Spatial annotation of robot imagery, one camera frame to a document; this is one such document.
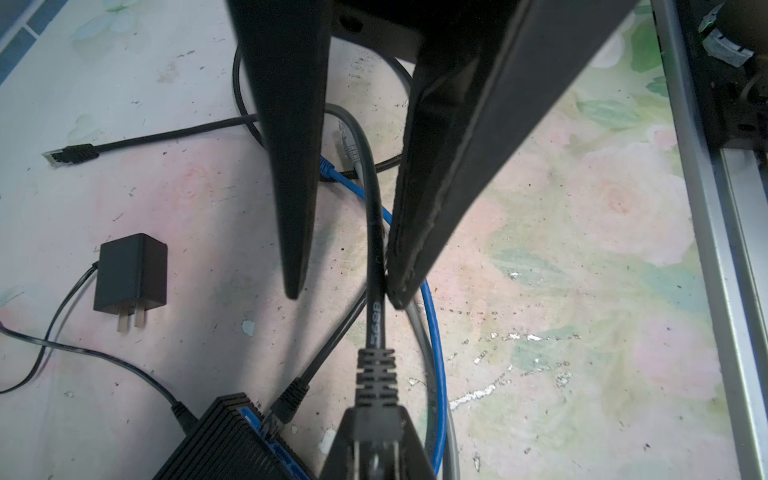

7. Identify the black power adapter right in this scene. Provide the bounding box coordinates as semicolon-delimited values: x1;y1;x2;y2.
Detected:
94;233;168;333

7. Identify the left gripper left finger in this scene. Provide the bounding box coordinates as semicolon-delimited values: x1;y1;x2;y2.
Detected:
320;407;372;479

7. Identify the grey ethernet cable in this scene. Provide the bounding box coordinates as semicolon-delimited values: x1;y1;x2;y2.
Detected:
334;116;462;480

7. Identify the black network switch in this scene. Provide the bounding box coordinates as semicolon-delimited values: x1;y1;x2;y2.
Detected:
154;393;315;480

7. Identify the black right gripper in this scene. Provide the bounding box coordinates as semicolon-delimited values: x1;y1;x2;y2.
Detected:
228;1;633;309

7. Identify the blue ethernet cable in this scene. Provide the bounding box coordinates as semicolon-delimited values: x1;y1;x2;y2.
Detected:
317;154;450;476

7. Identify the aluminium front rail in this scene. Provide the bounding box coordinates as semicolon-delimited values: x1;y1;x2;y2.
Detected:
652;1;767;479

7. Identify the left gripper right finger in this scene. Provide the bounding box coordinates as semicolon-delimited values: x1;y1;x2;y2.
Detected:
386;406;436;480

